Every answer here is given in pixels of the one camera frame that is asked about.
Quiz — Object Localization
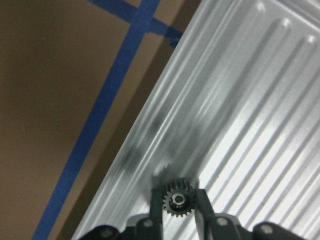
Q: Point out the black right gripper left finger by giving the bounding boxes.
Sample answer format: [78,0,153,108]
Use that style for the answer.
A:
[149,188,163,240]

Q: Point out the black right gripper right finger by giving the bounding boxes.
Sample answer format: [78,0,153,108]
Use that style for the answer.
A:
[194,189,218,240]

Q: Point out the small black bearing gear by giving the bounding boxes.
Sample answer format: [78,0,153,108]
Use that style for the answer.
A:
[162,178,195,217]

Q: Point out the silver ribbed metal tray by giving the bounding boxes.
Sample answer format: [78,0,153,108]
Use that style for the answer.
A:
[72,0,320,240]

